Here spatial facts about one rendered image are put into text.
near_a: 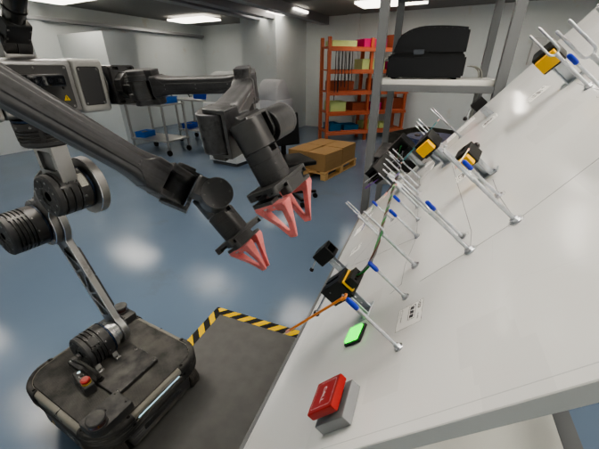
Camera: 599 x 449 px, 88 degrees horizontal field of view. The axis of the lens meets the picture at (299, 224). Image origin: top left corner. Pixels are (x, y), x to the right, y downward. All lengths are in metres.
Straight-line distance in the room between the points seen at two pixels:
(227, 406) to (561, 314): 1.62
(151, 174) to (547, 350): 0.59
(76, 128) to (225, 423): 1.48
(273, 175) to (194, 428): 1.47
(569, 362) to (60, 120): 0.64
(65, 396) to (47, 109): 1.43
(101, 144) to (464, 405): 0.58
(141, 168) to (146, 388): 1.23
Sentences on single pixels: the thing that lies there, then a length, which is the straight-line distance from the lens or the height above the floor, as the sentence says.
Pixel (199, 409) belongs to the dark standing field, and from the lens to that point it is 1.85.
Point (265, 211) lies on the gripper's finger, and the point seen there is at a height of 1.29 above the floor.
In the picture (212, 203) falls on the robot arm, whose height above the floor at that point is 1.29.
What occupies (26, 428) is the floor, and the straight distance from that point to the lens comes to 2.15.
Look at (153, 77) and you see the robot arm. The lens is 1.13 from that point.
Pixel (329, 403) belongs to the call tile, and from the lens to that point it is 0.45.
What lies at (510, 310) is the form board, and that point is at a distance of 0.39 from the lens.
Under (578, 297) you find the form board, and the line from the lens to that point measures 0.37.
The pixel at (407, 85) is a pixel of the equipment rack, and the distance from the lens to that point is 1.44.
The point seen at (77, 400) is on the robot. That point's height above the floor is 0.24.
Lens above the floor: 1.50
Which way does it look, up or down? 27 degrees down
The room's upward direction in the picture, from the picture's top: straight up
